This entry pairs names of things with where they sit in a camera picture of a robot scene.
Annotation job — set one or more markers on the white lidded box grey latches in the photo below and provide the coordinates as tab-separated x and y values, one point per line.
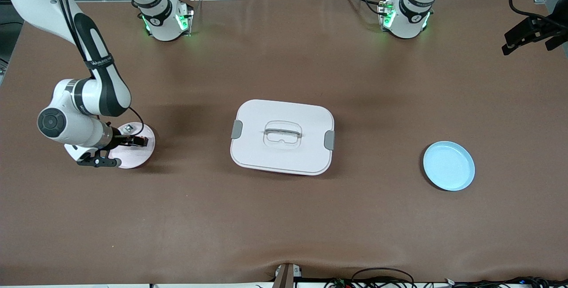
284	139

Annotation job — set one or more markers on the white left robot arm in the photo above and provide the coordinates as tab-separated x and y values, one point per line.
408	24

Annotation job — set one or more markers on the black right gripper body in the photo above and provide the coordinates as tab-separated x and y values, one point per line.
119	139

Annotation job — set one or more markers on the orange black switch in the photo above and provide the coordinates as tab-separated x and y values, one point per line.
143	141

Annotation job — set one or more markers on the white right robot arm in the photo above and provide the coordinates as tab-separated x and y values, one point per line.
66	124

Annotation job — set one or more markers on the brown camera mount bracket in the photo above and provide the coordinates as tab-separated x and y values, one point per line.
287	277

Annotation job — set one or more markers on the pink round plate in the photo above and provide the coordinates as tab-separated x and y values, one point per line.
137	158

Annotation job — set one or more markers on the light blue round plate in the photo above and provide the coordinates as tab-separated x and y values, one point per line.
449	167

